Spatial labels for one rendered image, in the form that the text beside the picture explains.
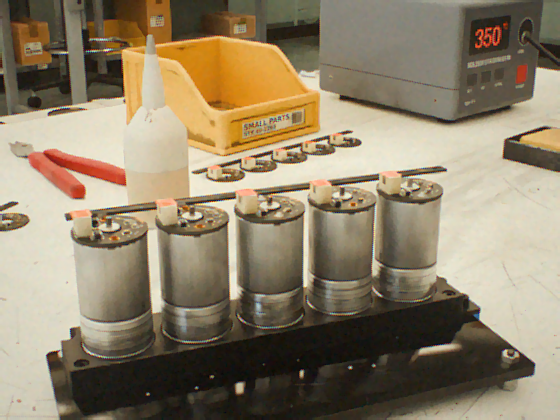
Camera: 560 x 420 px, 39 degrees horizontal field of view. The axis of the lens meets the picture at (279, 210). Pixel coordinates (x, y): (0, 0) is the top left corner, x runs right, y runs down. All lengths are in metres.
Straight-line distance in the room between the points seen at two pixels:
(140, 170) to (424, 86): 0.29
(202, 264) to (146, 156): 0.16
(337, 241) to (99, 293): 0.08
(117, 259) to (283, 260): 0.06
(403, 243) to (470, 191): 0.20
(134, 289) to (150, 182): 0.16
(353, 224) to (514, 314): 0.10
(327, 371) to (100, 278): 0.08
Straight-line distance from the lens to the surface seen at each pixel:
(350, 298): 0.30
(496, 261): 0.40
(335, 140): 0.58
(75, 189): 0.48
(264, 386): 0.27
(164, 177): 0.42
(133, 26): 4.92
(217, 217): 0.27
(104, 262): 0.26
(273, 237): 0.27
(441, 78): 0.63
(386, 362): 0.29
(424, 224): 0.30
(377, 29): 0.67
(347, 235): 0.28
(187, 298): 0.27
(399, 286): 0.31
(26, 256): 0.41
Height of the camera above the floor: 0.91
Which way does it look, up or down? 21 degrees down
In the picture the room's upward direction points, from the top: straight up
